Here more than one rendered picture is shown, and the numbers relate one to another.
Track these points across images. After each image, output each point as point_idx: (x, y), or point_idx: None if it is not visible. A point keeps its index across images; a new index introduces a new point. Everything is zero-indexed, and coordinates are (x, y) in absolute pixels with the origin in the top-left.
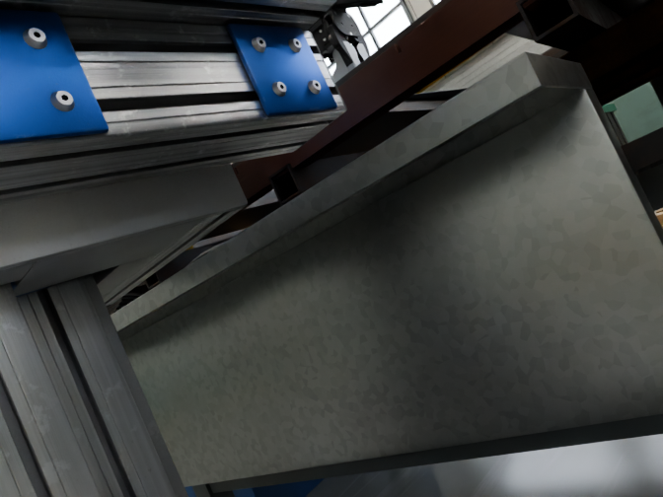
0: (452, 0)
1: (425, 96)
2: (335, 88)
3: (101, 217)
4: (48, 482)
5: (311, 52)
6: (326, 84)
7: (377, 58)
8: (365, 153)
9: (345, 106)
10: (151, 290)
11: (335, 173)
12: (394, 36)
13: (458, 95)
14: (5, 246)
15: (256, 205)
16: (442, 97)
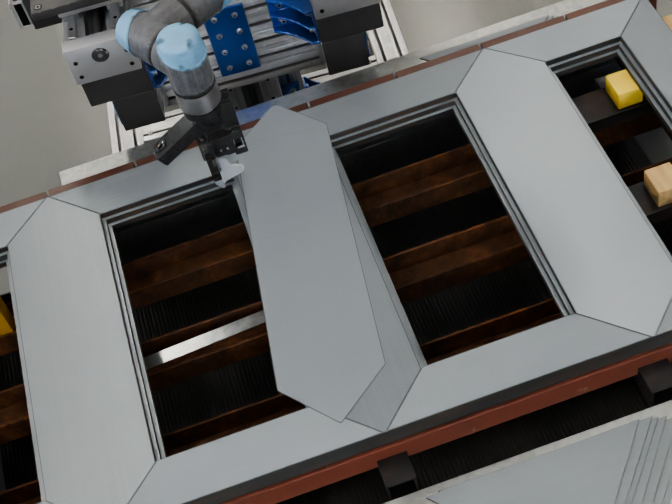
0: (91, 176)
1: (267, 281)
2: (122, 122)
3: None
4: None
5: (113, 105)
6: (118, 116)
7: (150, 156)
8: (135, 146)
9: (125, 129)
10: (326, 81)
11: (154, 140)
12: (143, 164)
13: (87, 162)
14: None
15: (475, 153)
16: (283, 321)
